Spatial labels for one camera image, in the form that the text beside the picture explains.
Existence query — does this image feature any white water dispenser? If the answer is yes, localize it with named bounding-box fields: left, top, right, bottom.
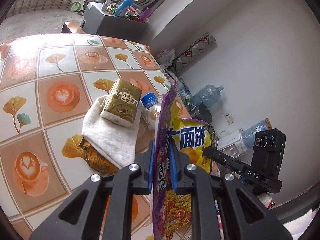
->
left=217, top=129, right=247, bottom=158

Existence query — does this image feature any water jug on dispenser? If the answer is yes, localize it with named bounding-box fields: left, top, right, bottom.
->
left=240, top=118, right=272, bottom=150

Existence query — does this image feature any clear plastic water bottle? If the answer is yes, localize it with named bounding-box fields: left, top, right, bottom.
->
left=141, top=93, right=161, bottom=133

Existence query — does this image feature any patterned rolled mat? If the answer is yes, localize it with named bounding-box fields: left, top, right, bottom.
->
left=171, top=33, right=216, bottom=73

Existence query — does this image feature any black rice cooker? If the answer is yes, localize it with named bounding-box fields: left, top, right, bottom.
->
left=190, top=103, right=212, bottom=124

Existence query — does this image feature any purple yellow noodle bag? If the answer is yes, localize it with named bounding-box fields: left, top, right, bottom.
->
left=152, top=88, right=213, bottom=239

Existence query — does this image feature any right white gloved hand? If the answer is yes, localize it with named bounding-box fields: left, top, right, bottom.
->
left=257, top=192, right=272, bottom=209

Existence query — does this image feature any purple cup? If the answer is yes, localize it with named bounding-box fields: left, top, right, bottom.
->
left=140, top=7, right=153, bottom=22

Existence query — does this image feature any large blue water jug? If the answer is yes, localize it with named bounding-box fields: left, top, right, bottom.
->
left=191, top=85, right=224, bottom=108

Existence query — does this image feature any blue detergent bottle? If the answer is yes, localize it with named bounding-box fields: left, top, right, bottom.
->
left=114, top=0, right=136, bottom=17

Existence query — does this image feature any floral coffee pattern tablecloth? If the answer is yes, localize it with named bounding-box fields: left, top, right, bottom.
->
left=1, top=34, right=170, bottom=239

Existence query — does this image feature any pile of plastic packages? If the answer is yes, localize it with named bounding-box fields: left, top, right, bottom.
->
left=164, top=69, right=192, bottom=107

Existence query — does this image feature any white green paper bag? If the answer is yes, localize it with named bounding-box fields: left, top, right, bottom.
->
left=69, top=0, right=85, bottom=12

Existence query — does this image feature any wall power socket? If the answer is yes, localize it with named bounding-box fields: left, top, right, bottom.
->
left=224, top=112, right=234, bottom=125

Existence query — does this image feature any orange yellow snack packet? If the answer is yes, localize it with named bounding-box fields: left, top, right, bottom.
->
left=79, top=138, right=119, bottom=174

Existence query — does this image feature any grey cabinet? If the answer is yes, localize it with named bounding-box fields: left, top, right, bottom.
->
left=80, top=2, right=148, bottom=42

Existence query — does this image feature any white plastic bag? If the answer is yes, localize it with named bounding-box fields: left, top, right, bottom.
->
left=156, top=49, right=176, bottom=67

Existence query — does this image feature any white towel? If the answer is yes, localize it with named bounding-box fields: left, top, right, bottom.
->
left=81, top=95, right=143, bottom=169

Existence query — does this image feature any gold tissue pack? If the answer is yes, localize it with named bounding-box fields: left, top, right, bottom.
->
left=100, top=78, right=142, bottom=128

